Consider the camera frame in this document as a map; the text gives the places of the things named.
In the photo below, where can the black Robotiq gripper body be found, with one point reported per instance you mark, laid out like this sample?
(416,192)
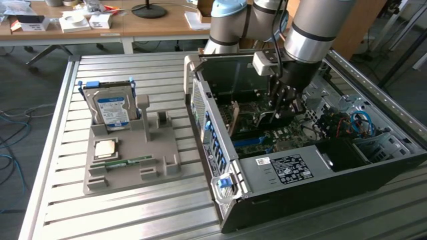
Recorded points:
(300,73)

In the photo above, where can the Nvidia graphics card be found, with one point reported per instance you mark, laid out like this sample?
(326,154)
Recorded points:
(276,121)

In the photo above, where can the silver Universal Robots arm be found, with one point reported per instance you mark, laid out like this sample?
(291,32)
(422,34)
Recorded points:
(310,30)

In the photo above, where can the grey metal disk bay cage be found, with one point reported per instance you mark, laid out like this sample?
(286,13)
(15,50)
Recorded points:
(324,100)

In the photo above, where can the metal CPU socket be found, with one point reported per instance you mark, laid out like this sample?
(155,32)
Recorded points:
(247,108)

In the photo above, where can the green Dell motherboard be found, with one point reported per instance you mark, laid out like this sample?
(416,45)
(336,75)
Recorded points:
(290,136)

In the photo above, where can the blue expansion slot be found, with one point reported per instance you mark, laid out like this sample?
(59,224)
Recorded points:
(248,143)

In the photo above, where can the black plastic bay box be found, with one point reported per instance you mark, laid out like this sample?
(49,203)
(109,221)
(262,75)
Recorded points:
(343,155)

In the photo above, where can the wooden cabinet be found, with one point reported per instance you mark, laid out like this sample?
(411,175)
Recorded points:
(363,25)

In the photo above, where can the grey power supply unit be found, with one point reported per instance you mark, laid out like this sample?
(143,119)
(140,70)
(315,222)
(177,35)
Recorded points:
(260,172)

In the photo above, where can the blue plastic case latch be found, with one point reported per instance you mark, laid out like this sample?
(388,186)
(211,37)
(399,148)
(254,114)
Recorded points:
(223,182)

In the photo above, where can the white paper stack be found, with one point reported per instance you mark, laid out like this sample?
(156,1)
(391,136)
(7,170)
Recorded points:
(195,22)

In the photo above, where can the black open PC case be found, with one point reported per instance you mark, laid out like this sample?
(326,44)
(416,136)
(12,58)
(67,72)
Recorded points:
(300,200)

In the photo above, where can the brown cardboard box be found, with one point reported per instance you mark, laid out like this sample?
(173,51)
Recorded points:
(204,7)

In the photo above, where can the grey plastic parts rack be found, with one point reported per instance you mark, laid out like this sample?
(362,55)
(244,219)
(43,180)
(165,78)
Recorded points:
(133,150)

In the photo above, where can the wooden desk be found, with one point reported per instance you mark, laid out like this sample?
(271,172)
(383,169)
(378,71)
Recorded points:
(149,27)

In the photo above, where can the hard disk in blue carrier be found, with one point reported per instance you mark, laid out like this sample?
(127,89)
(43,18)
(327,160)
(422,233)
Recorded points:
(111,107)

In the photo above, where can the black round lamp base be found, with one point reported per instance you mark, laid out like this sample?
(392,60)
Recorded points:
(148,11)

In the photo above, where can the green RAM stick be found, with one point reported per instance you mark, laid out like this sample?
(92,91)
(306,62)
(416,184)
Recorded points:
(120,162)

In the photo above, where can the CPU chip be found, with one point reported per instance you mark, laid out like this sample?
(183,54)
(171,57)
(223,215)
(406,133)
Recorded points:
(104,148)

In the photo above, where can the small white labelled box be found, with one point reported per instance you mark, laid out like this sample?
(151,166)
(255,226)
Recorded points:
(100,22)

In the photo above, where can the white box with round roll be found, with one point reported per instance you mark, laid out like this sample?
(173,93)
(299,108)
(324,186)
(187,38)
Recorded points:
(75,22)

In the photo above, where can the white box with black lid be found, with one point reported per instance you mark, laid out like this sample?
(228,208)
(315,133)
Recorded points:
(33,23)

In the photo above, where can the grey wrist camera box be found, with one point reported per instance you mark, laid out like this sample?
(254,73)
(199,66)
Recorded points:
(263,65)

